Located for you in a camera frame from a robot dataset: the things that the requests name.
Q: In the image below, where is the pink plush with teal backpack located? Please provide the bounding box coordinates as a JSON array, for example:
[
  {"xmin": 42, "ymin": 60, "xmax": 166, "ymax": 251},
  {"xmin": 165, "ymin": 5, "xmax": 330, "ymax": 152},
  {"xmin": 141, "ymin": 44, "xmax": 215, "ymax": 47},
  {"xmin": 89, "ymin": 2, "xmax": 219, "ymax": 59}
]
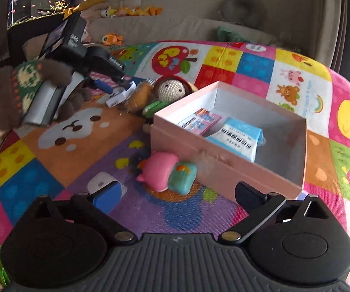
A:
[{"xmin": 135, "ymin": 150, "xmax": 199, "ymax": 196}]

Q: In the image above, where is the crochet doll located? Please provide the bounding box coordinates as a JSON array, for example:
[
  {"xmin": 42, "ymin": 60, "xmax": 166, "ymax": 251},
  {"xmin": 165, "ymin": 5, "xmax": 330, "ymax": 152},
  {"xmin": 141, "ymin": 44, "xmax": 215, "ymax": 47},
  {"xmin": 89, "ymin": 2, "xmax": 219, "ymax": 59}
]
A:
[{"xmin": 141, "ymin": 76, "xmax": 199, "ymax": 119}]

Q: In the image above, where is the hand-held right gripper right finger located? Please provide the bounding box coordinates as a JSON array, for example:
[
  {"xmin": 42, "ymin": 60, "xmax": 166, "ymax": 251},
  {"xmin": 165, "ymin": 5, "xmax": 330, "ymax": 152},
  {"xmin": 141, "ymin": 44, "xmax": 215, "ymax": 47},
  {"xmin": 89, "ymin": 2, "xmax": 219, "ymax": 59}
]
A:
[{"xmin": 218, "ymin": 181, "xmax": 329, "ymax": 245}]

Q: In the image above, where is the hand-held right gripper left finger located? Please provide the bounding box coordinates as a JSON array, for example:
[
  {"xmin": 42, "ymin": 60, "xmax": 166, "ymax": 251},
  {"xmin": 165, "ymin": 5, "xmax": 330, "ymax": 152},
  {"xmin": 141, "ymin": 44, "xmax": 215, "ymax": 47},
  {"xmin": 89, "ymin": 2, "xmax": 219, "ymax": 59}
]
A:
[{"xmin": 31, "ymin": 181, "xmax": 136, "ymax": 245}]

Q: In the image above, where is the blue and white packet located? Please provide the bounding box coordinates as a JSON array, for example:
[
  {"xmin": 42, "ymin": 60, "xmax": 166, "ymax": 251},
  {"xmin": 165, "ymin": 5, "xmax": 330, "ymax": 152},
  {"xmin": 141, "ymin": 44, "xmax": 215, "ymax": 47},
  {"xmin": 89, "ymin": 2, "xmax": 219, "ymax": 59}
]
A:
[{"xmin": 206, "ymin": 117, "xmax": 267, "ymax": 164}]

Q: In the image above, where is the small white box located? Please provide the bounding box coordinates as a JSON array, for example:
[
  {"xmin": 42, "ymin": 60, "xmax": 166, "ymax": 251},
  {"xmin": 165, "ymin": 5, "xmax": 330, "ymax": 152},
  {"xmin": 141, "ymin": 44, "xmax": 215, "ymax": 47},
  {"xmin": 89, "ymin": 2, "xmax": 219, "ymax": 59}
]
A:
[{"xmin": 106, "ymin": 89, "xmax": 133, "ymax": 109}]

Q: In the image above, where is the colourful printed play mat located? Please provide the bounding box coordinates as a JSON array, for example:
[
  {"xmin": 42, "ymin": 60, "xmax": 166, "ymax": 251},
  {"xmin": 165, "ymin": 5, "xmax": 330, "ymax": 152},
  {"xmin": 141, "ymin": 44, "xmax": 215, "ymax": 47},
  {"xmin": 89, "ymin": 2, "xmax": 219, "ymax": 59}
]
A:
[{"xmin": 0, "ymin": 39, "xmax": 350, "ymax": 292}]

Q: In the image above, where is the orange fish plush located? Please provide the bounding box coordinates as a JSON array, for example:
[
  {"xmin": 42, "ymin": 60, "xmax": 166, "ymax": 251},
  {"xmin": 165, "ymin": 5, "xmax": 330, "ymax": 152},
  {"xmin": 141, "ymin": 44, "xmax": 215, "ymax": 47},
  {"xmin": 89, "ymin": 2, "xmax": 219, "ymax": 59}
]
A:
[{"xmin": 101, "ymin": 33, "xmax": 124, "ymax": 47}]

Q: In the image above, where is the beige sofa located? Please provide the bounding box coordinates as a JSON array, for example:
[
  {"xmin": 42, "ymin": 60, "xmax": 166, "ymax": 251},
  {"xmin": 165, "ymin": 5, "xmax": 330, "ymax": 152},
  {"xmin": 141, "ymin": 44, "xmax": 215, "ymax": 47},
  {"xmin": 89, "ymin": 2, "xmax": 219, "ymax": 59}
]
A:
[{"xmin": 81, "ymin": 15, "xmax": 280, "ymax": 51}]

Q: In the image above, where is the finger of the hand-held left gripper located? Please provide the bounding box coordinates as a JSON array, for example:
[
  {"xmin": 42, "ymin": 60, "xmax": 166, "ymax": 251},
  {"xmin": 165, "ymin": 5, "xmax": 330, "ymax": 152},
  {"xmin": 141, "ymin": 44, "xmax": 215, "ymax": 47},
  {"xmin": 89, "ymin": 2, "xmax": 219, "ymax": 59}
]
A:
[{"xmin": 85, "ymin": 77, "xmax": 136, "ymax": 95}]

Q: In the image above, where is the pink cardboard box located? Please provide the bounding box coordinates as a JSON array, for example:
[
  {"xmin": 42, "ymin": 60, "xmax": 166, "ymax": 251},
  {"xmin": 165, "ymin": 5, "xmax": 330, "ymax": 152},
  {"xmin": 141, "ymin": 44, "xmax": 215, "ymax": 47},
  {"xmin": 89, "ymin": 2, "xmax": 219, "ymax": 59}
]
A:
[{"xmin": 149, "ymin": 81, "xmax": 308, "ymax": 204}]

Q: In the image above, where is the row of yellow plush toys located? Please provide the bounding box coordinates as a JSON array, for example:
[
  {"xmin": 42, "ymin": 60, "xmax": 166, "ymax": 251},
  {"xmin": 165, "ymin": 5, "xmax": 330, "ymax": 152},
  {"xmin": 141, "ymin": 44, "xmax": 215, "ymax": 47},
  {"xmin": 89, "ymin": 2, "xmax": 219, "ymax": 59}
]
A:
[{"xmin": 100, "ymin": 5, "xmax": 164, "ymax": 18}]

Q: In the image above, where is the glass aquarium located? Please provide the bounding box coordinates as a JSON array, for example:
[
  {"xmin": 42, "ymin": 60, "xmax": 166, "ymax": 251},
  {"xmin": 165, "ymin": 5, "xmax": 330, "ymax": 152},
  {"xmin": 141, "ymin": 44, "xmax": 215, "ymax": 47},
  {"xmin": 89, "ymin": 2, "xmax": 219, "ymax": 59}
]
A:
[{"xmin": 8, "ymin": 0, "xmax": 77, "ymax": 31}]

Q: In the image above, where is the yellow banana plush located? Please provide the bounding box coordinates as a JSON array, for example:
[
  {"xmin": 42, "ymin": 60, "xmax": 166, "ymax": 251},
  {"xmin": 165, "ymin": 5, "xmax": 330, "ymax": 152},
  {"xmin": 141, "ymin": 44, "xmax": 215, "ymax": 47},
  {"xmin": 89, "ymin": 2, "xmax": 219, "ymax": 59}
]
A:
[{"xmin": 64, "ymin": 0, "xmax": 109, "ymax": 16}]

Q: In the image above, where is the green cushion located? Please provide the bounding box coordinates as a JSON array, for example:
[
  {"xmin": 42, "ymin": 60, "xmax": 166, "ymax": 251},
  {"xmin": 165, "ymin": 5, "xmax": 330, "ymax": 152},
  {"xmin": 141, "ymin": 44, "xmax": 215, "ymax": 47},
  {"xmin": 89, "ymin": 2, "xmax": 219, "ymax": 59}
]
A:
[{"xmin": 216, "ymin": 26, "xmax": 256, "ymax": 44}]

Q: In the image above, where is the dark aquarium cabinet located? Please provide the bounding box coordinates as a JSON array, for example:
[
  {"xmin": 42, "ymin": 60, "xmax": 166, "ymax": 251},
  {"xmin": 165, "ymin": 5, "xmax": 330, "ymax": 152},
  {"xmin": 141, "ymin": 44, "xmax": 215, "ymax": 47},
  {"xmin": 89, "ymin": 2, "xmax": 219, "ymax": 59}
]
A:
[{"xmin": 6, "ymin": 14, "xmax": 70, "ymax": 67}]

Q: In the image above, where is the grey round cushion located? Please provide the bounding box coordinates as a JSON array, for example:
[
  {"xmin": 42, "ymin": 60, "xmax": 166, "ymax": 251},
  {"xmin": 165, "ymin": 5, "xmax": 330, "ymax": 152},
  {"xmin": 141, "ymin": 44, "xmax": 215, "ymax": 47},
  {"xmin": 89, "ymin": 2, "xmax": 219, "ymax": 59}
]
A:
[{"xmin": 217, "ymin": 0, "xmax": 268, "ymax": 27}]

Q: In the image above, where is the pink bunny plush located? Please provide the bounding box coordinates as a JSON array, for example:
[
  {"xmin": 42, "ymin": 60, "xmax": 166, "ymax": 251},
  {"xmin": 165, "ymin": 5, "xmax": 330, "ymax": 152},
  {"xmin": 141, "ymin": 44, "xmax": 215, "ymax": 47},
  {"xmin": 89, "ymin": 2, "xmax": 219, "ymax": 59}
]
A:
[{"xmin": 80, "ymin": 9, "xmax": 104, "ymax": 42}]

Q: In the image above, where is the bread toy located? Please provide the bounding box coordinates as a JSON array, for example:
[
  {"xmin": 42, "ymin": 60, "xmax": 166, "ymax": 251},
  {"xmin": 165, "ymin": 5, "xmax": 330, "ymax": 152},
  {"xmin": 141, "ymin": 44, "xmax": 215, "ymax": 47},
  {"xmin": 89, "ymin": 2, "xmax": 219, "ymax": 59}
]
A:
[{"xmin": 117, "ymin": 82, "xmax": 157, "ymax": 114}]

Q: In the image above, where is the person's left hand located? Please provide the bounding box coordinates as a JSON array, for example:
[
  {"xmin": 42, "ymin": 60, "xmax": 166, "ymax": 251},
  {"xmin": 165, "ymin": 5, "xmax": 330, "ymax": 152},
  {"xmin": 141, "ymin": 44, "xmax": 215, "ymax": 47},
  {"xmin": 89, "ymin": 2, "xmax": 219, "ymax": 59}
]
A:
[{"xmin": 0, "ymin": 59, "xmax": 94, "ymax": 130}]

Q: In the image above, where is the pink card pack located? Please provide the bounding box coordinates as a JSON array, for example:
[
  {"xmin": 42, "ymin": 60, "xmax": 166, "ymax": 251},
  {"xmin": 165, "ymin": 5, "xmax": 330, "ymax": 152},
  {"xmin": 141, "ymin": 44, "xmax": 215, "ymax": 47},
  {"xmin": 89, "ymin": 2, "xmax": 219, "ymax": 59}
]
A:
[{"xmin": 177, "ymin": 108, "xmax": 223, "ymax": 137}]

